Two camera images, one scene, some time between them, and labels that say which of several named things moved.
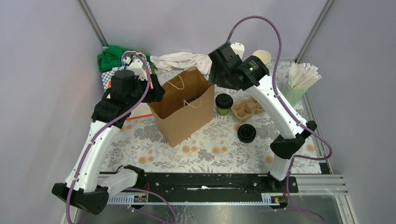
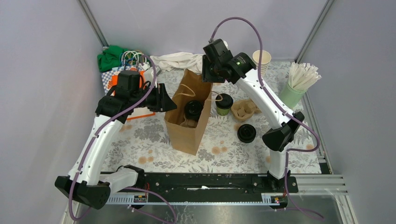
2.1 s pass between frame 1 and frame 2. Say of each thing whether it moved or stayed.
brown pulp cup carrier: stayed
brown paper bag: moved
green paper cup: stayed
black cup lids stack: stayed
